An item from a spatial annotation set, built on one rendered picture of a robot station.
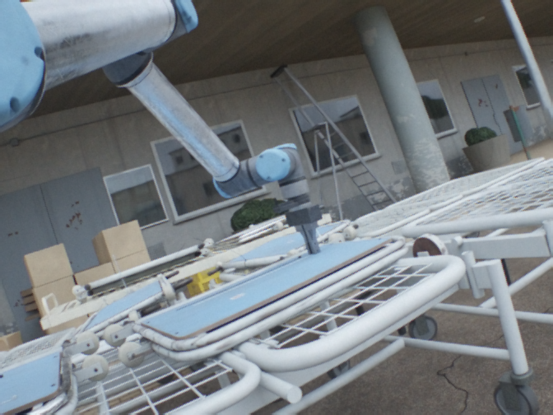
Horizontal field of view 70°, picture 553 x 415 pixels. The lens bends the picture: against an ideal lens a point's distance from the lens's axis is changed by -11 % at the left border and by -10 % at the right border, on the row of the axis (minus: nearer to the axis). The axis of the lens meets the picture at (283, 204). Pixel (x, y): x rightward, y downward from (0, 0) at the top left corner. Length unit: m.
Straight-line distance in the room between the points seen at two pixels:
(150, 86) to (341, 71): 8.42
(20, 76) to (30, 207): 6.59
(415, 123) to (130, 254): 4.65
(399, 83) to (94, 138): 4.88
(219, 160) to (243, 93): 6.90
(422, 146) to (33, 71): 6.77
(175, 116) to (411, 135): 6.12
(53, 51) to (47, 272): 3.98
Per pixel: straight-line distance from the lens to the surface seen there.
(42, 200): 6.99
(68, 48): 0.56
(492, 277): 1.09
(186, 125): 1.12
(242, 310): 1.00
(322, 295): 1.03
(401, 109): 7.08
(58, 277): 4.46
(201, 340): 0.91
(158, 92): 1.06
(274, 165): 1.25
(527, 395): 1.22
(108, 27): 0.65
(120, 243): 4.57
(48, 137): 7.25
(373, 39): 7.33
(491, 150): 10.05
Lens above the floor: 0.74
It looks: level
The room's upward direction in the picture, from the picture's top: 19 degrees counter-clockwise
